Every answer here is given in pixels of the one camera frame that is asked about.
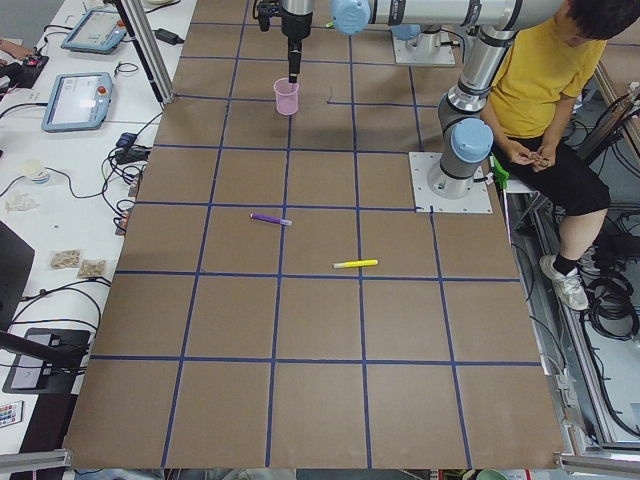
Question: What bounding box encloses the blue teach pendant far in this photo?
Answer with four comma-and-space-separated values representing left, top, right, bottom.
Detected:
61, 8, 127, 55

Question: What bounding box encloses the black monitor edge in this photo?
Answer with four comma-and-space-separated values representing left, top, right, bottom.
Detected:
0, 222, 35, 331

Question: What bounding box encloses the purple pen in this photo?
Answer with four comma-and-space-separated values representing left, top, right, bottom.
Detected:
250, 213, 292, 226

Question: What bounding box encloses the blue teach pendant near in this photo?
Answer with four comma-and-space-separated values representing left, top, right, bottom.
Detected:
41, 72, 113, 133

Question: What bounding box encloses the snack bag left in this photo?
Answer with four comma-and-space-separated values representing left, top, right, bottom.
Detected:
49, 249, 82, 270

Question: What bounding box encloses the black power adapter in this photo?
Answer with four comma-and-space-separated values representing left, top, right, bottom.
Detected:
154, 28, 184, 45

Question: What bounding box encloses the pink mesh cup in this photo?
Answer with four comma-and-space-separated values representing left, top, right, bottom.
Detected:
273, 78, 300, 116

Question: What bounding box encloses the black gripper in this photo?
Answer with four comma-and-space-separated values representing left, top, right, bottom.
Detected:
253, 0, 314, 83

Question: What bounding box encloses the green pen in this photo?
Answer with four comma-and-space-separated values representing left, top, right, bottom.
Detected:
332, 259, 379, 269

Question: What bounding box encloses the snack bag right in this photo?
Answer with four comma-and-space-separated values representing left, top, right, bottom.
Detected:
77, 259, 107, 279

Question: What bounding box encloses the aluminium frame post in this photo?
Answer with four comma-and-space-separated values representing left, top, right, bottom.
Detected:
114, 0, 175, 105

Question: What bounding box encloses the white stool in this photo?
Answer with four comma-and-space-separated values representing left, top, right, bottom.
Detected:
489, 154, 547, 242

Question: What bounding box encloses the remote control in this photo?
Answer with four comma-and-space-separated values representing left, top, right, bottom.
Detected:
0, 400, 24, 428

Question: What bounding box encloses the snack bag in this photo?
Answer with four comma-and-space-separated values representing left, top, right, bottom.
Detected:
77, 259, 107, 279
49, 249, 82, 270

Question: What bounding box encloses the person in yellow shirt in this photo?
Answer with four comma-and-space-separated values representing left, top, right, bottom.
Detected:
481, 0, 639, 311

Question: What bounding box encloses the blue teach pendant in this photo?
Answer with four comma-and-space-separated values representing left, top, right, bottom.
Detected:
61, 8, 127, 55
41, 72, 113, 133

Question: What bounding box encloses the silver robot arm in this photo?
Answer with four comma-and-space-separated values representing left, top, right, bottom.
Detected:
281, 14, 515, 200
252, 0, 561, 83

